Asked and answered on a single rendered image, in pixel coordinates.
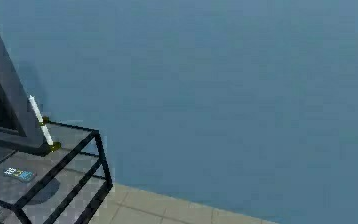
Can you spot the white candle brass holder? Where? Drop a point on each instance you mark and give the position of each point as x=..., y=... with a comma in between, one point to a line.
x=40, y=118

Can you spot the black television set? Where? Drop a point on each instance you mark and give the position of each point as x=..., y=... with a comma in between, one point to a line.
x=7, y=100

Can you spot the black frame glass table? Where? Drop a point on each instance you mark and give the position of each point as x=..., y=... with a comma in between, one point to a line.
x=67, y=173

